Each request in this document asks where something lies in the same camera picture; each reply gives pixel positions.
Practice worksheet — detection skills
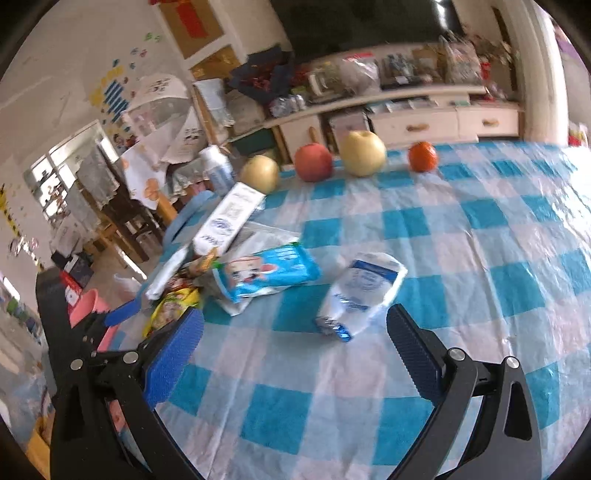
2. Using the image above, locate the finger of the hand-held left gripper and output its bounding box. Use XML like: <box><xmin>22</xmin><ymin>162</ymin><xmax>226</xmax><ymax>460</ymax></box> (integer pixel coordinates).
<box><xmin>84</xmin><ymin>295</ymin><xmax>147</xmax><ymax>357</ymax></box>

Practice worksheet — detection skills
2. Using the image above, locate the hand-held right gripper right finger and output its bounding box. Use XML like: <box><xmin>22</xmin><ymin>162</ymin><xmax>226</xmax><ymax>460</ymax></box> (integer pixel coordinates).
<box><xmin>387</xmin><ymin>304</ymin><xmax>544</xmax><ymax>480</ymax></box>

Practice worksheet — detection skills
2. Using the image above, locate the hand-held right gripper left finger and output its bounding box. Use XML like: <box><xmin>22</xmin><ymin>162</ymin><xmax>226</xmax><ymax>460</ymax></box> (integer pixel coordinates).
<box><xmin>50</xmin><ymin>307</ymin><xmax>205</xmax><ymax>480</ymax></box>

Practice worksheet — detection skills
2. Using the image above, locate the pink plastic basin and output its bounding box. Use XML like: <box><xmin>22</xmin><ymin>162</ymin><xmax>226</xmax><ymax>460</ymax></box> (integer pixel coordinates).
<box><xmin>68</xmin><ymin>288</ymin><xmax>122</xmax><ymax>354</ymax></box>

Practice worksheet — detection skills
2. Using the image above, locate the yellow snack wrapper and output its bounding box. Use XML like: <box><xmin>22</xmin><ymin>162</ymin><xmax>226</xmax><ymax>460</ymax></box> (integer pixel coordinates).
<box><xmin>143</xmin><ymin>286</ymin><xmax>204</xmax><ymax>339</ymax></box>

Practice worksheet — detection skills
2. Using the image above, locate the clear plastic wrapper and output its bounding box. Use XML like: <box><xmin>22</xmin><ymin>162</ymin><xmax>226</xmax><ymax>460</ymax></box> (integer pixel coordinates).
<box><xmin>145</xmin><ymin>244</ymin><xmax>192</xmax><ymax>301</ymax></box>

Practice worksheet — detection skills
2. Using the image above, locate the white blue plastic pouch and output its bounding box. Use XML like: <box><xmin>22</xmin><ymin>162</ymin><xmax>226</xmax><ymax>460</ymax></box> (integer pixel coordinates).
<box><xmin>315</xmin><ymin>251</ymin><xmax>408</xmax><ymax>344</ymax></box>

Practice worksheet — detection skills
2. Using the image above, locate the orange brown snack wrapper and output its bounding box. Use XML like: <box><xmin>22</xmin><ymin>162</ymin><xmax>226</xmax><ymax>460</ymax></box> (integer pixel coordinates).
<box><xmin>182</xmin><ymin>251</ymin><xmax>222</xmax><ymax>278</ymax></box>

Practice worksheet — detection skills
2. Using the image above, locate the blue wet wipes packet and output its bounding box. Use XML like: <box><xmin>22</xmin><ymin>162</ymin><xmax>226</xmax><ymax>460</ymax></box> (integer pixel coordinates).
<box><xmin>211</xmin><ymin>241</ymin><xmax>322</xmax><ymax>317</ymax></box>

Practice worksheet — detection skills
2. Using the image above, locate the white milk carton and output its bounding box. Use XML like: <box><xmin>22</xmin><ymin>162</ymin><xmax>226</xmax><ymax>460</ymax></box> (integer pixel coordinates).
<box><xmin>191</xmin><ymin>181</ymin><xmax>267</xmax><ymax>257</ymax></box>

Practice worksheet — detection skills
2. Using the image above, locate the white plastic bag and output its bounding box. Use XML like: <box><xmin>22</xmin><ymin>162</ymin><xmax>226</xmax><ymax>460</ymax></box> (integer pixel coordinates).
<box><xmin>113</xmin><ymin>272</ymin><xmax>141</xmax><ymax>296</ymax></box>

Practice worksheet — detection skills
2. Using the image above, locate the blue white checkered tablecloth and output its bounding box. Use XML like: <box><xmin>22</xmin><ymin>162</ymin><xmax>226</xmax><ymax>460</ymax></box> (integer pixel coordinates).
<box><xmin>152</xmin><ymin>141</ymin><xmax>591</xmax><ymax>480</ymax></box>

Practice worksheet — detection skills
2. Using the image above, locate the blue chair back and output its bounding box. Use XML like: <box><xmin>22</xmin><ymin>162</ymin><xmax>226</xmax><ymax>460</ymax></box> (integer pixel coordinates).
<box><xmin>164</xmin><ymin>191</ymin><xmax>218</xmax><ymax>245</ymax></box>

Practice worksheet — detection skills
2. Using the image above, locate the white floral tablecloth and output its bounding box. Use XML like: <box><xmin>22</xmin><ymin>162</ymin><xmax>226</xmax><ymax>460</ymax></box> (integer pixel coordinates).
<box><xmin>121</xmin><ymin>143</ymin><xmax>169</xmax><ymax>210</ymax></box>

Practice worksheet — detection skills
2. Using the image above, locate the wooden chair grey lace cover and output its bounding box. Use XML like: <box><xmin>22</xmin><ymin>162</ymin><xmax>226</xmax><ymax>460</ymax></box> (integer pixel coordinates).
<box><xmin>76</xmin><ymin>145</ymin><xmax>153</xmax><ymax>241</ymax></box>

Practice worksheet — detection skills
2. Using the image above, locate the white drink bottle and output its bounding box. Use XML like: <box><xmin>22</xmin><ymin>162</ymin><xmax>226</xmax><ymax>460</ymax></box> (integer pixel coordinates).
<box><xmin>198</xmin><ymin>145</ymin><xmax>236</xmax><ymax>195</ymax></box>

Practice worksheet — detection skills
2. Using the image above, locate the yellow pear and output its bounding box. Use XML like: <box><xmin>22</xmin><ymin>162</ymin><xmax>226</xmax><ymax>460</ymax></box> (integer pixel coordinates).
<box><xmin>239</xmin><ymin>155</ymin><xmax>281</xmax><ymax>193</ymax></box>
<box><xmin>339</xmin><ymin>130</ymin><xmax>387</xmax><ymax>177</ymax></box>

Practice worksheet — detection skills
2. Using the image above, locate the orange tangerine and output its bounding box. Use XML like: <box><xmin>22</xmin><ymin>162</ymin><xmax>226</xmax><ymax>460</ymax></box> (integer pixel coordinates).
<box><xmin>409</xmin><ymin>141</ymin><xmax>438</xmax><ymax>173</ymax></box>

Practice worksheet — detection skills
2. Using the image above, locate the white mesh food cover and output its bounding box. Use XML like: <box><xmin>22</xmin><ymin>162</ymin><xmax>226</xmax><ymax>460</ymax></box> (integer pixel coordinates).
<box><xmin>122</xmin><ymin>74</ymin><xmax>206</xmax><ymax>163</ymax></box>

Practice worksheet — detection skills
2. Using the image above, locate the red apple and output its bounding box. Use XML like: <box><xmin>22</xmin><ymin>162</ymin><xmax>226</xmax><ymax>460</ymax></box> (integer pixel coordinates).
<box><xmin>294</xmin><ymin>143</ymin><xmax>334</xmax><ymax>182</ymax></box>

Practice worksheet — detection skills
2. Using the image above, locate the white television cabinet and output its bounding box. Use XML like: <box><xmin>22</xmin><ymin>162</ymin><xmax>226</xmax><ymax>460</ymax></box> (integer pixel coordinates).
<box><xmin>268</xmin><ymin>83</ymin><xmax>525</xmax><ymax>160</ymax></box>

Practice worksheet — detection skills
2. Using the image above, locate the dark blue flower bouquet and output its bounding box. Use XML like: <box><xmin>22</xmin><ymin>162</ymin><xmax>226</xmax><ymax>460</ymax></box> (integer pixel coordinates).
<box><xmin>228</xmin><ymin>46</ymin><xmax>296</xmax><ymax>107</ymax></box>

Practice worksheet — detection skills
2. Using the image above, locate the clear jug appliance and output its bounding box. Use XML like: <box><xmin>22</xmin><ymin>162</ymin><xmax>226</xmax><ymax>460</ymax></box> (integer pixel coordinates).
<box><xmin>308</xmin><ymin>62</ymin><xmax>342</xmax><ymax>95</ymax></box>

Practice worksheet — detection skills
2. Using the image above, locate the clear plastic bag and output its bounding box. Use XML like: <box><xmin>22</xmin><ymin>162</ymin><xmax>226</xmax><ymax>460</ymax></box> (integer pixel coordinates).
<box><xmin>339</xmin><ymin>53</ymin><xmax>382</xmax><ymax>90</ymax></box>

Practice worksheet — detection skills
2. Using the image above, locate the cork board red paper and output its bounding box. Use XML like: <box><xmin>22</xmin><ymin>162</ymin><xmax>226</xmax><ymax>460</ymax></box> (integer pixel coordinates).
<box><xmin>159</xmin><ymin>0</ymin><xmax>227</xmax><ymax>58</ymax></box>

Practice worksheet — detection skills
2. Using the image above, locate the black television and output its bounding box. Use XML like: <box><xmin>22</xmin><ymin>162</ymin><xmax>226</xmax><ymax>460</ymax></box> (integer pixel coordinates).
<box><xmin>270</xmin><ymin>0</ymin><xmax>458</xmax><ymax>61</ymax></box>

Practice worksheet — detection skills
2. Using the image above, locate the blue striped wall sticker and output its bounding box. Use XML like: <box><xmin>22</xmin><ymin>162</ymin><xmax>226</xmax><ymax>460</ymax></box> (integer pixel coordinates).
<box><xmin>90</xmin><ymin>65</ymin><xmax>134</xmax><ymax>123</ymax></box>

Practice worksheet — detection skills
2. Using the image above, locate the gold patterned wall board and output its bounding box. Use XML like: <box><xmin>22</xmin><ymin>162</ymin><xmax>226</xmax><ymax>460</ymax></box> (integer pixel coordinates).
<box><xmin>191</xmin><ymin>46</ymin><xmax>241</xmax><ymax>80</ymax></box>

